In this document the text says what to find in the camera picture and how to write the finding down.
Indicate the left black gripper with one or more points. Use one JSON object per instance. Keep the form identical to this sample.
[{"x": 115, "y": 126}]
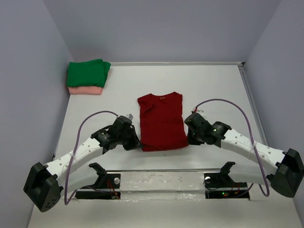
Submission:
[{"x": 134, "y": 143}]

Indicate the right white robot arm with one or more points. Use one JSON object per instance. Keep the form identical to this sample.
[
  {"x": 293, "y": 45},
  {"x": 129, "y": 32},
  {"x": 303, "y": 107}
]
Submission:
[{"x": 283, "y": 171}]

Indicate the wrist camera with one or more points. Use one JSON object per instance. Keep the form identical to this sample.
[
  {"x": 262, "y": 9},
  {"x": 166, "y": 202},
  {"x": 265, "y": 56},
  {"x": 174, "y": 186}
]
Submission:
[
  {"x": 130, "y": 116},
  {"x": 196, "y": 110}
]

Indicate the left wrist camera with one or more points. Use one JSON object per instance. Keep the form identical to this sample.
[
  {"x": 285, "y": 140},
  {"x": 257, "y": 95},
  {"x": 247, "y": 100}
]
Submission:
[{"x": 130, "y": 116}]

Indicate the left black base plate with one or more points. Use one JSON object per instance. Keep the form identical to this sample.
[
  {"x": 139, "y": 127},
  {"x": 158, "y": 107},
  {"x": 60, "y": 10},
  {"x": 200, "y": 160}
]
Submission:
[{"x": 106, "y": 187}]

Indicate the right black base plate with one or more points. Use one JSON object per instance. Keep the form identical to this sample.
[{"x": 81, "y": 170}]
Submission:
[{"x": 219, "y": 185}]

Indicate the folded green t shirt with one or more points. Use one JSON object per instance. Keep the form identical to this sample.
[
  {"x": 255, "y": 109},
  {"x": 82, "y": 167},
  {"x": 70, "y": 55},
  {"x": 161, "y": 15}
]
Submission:
[{"x": 89, "y": 73}]

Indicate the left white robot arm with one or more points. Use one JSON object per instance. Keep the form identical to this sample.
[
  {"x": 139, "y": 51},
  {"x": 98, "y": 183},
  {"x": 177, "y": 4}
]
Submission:
[{"x": 47, "y": 183}]

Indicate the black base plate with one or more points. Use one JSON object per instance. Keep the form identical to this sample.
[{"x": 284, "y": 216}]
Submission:
[
  {"x": 219, "y": 185},
  {"x": 106, "y": 187}
]

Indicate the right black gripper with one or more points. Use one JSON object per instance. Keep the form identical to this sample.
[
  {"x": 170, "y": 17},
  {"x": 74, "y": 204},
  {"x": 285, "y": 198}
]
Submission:
[{"x": 191, "y": 140}]

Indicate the red t shirt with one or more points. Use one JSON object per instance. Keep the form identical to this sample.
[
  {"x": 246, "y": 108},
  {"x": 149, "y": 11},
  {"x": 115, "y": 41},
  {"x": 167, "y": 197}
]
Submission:
[{"x": 161, "y": 122}]

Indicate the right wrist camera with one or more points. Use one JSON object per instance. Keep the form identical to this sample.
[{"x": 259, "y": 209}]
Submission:
[{"x": 196, "y": 110}]

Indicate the folded pink t shirt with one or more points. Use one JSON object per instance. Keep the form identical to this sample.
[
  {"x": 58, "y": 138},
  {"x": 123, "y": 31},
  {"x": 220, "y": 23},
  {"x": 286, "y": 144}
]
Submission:
[{"x": 85, "y": 90}]

